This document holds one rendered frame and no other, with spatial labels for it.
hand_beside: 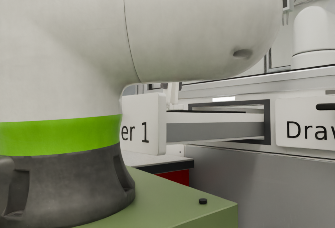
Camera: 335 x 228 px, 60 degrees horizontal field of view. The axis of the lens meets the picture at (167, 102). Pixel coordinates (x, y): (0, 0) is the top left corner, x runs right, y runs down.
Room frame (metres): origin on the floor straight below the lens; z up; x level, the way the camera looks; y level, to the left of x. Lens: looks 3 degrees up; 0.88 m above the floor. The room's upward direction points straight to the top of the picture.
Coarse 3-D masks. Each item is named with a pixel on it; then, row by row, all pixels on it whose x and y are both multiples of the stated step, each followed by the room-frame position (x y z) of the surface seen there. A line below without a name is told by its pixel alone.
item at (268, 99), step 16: (224, 96) 0.82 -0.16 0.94; (240, 96) 0.77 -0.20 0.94; (256, 96) 0.73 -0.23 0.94; (272, 96) 0.70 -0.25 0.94; (288, 96) 0.67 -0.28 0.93; (304, 96) 0.64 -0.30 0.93; (256, 112) 1.14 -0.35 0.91; (272, 112) 0.70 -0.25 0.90; (272, 128) 0.70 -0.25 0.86; (208, 144) 0.87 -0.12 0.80; (224, 144) 0.82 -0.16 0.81; (240, 144) 0.78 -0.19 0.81; (256, 144) 0.74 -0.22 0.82; (272, 144) 0.70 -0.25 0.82
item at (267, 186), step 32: (224, 160) 0.82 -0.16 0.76; (256, 160) 0.74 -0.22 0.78; (288, 160) 0.67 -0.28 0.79; (320, 160) 0.62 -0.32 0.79; (224, 192) 0.82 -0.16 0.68; (256, 192) 0.74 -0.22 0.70; (288, 192) 0.67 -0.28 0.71; (320, 192) 0.62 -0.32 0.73; (256, 224) 0.74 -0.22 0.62; (288, 224) 0.67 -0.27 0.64; (320, 224) 0.62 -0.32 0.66
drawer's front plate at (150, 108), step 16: (128, 96) 0.57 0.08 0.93; (144, 96) 0.53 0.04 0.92; (160, 96) 0.50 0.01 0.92; (128, 112) 0.57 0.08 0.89; (144, 112) 0.53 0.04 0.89; (160, 112) 0.50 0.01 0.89; (128, 128) 0.57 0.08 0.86; (160, 128) 0.50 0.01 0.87; (128, 144) 0.57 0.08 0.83; (144, 144) 0.53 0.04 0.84; (160, 144) 0.50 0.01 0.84
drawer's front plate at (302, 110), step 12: (324, 96) 0.59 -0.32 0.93; (276, 108) 0.67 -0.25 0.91; (288, 108) 0.65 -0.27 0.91; (300, 108) 0.63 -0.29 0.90; (312, 108) 0.61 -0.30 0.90; (276, 120) 0.67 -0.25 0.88; (288, 120) 0.65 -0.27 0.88; (300, 120) 0.63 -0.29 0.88; (312, 120) 0.61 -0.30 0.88; (324, 120) 0.59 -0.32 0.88; (276, 132) 0.67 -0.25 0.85; (312, 132) 0.61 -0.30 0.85; (288, 144) 0.65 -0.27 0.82; (300, 144) 0.63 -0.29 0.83; (312, 144) 0.61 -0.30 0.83; (324, 144) 0.59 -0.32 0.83
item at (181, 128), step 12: (168, 120) 0.53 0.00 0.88; (180, 120) 0.55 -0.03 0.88; (192, 120) 0.57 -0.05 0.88; (204, 120) 0.59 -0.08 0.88; (216, 120) 0.62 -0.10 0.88; (228, 120) 0.64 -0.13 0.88; (240, 120) 0.67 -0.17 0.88; (252, 120) 0.69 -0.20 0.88; (168, 132) 0.53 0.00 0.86; (180, 132) 0.55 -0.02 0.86; (192, 132) 0.57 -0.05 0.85; (204, 132) 0.59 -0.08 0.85; (216, 132) 0.61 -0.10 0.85; (228, 132) 0.64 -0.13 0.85; (240, 132) 0.66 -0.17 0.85; (252, 132) 0.69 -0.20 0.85; (168, 144) 0.53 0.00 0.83
